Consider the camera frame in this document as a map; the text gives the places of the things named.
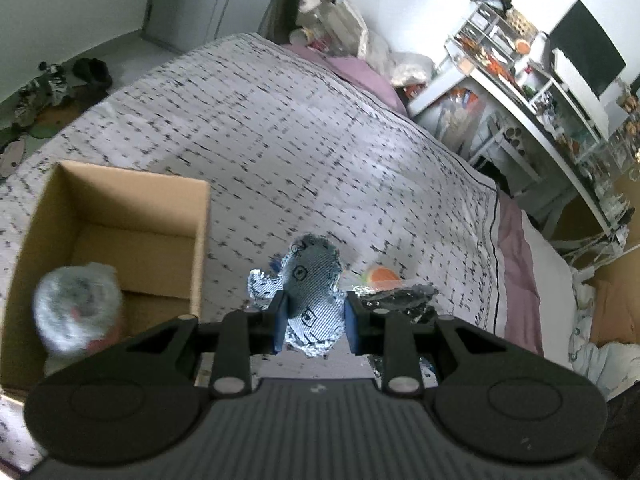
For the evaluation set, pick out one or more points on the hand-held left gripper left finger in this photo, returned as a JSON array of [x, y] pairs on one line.
[[279, 322]]

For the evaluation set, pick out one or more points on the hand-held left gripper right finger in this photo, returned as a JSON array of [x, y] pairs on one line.
[[352, 322]]

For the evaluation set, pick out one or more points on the grey patterned plush toy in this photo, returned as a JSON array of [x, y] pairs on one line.
[[312, 285]]

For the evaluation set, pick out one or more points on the brown cardboard box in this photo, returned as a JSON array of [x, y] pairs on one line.
[[145, 240]]

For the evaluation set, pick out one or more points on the light blue plush toy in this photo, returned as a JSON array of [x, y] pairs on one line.
[[75, 305]]

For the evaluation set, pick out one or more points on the black item in plastic bag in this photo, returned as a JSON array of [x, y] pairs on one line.
[[400, 297]]

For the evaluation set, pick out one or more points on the burger squishy toy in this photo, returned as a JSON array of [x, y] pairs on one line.
[[382, 276]]

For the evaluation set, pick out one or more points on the pink bed sheet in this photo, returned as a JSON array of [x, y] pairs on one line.
[[517, 270]]

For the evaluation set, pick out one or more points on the white black patterned bedspread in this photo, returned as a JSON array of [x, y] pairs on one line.
[[300, 135]]

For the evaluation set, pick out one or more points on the pink pillow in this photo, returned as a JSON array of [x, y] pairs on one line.
[[365, 75]]

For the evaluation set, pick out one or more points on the white green crumpled cloth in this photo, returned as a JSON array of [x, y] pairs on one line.
[[600, 360]]

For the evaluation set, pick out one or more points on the white desk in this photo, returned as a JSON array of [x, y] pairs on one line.
[[530, 110]]

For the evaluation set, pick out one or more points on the paper cup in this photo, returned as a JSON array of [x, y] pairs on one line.
[[300, 36]]

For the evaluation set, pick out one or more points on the pile of white plastic bags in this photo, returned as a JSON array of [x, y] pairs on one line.
[[360, 30]]

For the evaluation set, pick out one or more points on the white desk shelf riser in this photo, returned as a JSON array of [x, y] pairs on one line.
[[555, 110]]

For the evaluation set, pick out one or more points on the black slippers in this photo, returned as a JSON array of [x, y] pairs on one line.
[[92, 72]]

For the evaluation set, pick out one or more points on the clear drawer organizer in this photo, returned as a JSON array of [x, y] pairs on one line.
[[475, 35]]

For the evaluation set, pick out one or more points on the white keyboard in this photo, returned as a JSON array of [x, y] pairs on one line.
[[575, 80]]

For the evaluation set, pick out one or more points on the patterned shoes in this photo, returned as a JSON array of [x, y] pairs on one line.
[[42, 92]]

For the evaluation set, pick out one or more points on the grey door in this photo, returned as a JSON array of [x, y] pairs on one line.
[[200, 0]]

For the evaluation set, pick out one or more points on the wicker basket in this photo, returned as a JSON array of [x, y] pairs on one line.
[[521, 22]]

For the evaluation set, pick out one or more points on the black computer monitor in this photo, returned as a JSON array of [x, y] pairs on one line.
[[590, 45]]

